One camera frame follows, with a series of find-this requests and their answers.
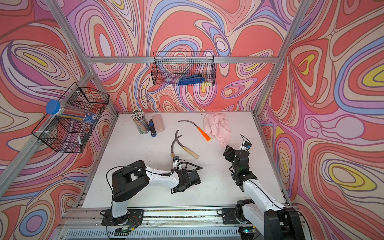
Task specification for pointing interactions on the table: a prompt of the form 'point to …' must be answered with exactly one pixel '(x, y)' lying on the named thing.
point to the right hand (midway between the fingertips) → (231, 151)
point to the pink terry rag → (218, 125)
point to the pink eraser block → (158, 124)
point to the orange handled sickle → (206, 136)
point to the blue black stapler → (153, 130)
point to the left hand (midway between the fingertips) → (180, 172)
